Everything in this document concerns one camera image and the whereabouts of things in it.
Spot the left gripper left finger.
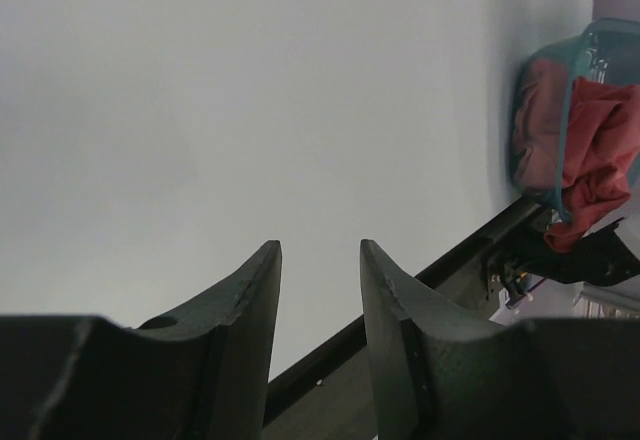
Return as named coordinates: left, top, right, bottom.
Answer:
left=1, top=240, right=282, bottom=439

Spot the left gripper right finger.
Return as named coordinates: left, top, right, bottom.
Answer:
left=359, top=238, right=640, bottom=440

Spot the crumpled pink t-shirt in basin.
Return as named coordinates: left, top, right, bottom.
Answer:
left=544, top=77, right=639, bottom=253

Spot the teal plastic basin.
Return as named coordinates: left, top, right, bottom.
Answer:
left=507, top=18, right=639, bottom=222

